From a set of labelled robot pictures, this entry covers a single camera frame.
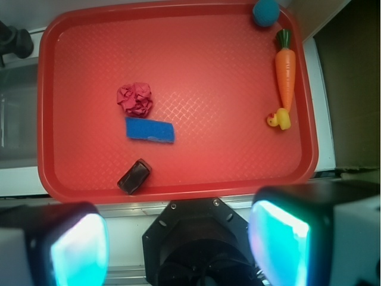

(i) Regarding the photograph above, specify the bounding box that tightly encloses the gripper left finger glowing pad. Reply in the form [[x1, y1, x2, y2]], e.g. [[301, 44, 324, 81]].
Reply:
[[1, 202, 110, 285]]

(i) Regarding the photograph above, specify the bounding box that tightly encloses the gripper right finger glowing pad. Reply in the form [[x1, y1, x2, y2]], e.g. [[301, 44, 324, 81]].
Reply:
[[248, 180, 380, 285]]

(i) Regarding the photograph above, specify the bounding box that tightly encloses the black box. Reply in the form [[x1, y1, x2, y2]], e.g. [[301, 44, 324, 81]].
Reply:
[[117, 158, 152, 195]]

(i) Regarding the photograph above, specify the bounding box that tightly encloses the yellow rubber duck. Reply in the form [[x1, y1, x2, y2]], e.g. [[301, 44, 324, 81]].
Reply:
[[266, 108, 291, 130]]

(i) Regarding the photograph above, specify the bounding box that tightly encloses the blue sponge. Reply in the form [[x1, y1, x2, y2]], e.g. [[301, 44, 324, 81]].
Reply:
[[125, 117, 175, 143]]

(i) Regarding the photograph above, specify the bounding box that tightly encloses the red plastic tray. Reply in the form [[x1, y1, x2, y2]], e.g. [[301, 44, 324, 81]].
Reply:
[[38, 1, 318, 204]]

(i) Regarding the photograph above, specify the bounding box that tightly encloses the crumpled red paper ball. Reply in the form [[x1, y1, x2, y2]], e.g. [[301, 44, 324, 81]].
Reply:
[[117, 82, 153, 119]]

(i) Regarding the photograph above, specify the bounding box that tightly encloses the grey toy sink basin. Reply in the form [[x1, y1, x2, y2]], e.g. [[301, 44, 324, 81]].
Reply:
[[1, 64, 38, 169]]

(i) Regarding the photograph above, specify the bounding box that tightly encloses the orange toy carrot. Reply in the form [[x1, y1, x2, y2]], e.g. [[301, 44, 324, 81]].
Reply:
[[275, 29, 296, 111]]

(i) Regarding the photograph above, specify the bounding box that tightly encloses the grey sink faucet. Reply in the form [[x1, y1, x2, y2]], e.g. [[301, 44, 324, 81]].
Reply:
[[1, 22, 34, 68]]

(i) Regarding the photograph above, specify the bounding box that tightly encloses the blue knitted ball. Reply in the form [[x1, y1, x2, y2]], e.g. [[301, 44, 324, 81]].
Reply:
[[252, 0, 280, 27]]

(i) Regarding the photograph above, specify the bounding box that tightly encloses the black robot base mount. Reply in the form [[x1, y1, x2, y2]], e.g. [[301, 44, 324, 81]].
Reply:
[[142, 198, 268, 285]]

